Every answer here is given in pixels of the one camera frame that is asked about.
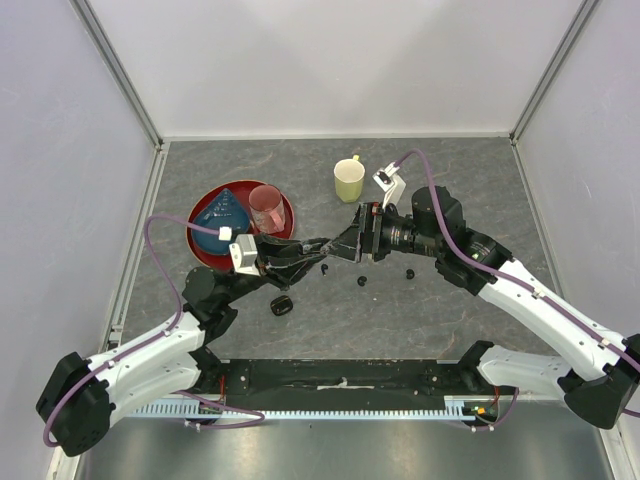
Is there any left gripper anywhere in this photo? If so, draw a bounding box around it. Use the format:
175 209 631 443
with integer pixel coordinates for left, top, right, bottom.
222 231 326 305

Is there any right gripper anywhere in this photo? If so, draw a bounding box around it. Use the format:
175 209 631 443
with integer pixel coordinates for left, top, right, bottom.
321 201 442 262

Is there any black charging case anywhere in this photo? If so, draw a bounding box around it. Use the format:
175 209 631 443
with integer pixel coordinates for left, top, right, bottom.
270 295 294 317
301 238 333 255

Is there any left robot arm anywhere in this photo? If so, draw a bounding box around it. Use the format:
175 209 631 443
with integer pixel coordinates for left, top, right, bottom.
36 234 330 457

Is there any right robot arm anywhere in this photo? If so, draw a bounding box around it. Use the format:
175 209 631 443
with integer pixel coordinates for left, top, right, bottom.
327 186 639 429

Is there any pink glass mug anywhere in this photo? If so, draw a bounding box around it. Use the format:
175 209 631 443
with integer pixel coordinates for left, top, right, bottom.
249 185 286 234

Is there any yellow ceramic mug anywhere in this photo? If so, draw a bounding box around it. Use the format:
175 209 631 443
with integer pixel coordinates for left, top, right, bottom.
333 155 366 203

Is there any blue teardrop plate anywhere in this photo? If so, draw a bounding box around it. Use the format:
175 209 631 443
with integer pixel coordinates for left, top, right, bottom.
192 188 251 256

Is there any red round tray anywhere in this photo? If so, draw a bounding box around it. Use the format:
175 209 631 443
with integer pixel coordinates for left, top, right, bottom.
186 180 295 272

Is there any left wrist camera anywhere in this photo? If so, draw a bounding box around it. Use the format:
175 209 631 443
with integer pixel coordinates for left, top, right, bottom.
229 234 260 276

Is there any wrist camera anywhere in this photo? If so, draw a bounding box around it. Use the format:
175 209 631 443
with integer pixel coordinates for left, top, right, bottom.
373 162 406 209
229 234 260 276

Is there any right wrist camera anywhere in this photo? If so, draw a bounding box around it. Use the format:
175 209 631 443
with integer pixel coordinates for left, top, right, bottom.
373 162 406 209

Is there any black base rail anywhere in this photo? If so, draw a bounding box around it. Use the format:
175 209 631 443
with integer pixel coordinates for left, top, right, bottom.
219 359 485 412

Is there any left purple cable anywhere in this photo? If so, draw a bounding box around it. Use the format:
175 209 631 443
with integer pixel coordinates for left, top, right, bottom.
42 214 231 449

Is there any purple cable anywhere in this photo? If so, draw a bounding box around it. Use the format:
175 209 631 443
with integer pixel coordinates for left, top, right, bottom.
392 148 640 419
42 214 231 449

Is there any slotted cable duct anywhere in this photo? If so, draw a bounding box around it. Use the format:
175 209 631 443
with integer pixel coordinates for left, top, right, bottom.
128 396 476 421

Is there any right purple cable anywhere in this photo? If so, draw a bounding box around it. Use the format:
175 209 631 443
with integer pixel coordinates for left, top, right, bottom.
392 148 640 419

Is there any left aluminium frame post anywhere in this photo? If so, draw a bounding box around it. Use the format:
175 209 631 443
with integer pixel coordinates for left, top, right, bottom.
68 0 166 151

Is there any aluminium frame post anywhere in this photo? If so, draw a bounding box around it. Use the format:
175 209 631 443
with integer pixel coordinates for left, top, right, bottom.
508 0 601 146
68 0 166 151

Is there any right aluminium frame post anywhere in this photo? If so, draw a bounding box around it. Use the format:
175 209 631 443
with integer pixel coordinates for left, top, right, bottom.
508 0 601 146

